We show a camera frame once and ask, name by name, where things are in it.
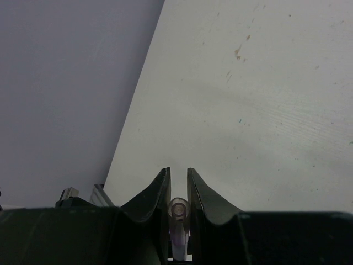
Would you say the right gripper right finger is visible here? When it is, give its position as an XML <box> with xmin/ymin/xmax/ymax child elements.
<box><xmin>187</xmin><ymin>168</ymin><xmax>352</xmax><ymax>264</ymax></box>

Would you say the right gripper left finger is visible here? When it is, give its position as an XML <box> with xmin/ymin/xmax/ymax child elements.
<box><xmin>1</xmin><ymin>168</ymin><xmax>170</xmax><ymax>264</ymax></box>

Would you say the clear purple pen cap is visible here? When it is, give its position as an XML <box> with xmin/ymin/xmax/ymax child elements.
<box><xmin>168</xmin><ymin>197</ymin><xmax>191</xmax><ymax>248</ymax></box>

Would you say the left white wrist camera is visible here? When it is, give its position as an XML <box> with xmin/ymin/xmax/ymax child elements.
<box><xmin>55</xmin><ymin>187</ymin><xmax>79</xmax><ymax>207</ymax></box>

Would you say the aluminium mounting rail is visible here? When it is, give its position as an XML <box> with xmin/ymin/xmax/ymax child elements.
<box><xmin>89</xmin><ymin>184</ymin><xmax>115</xmax><ymax>207</ymax></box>

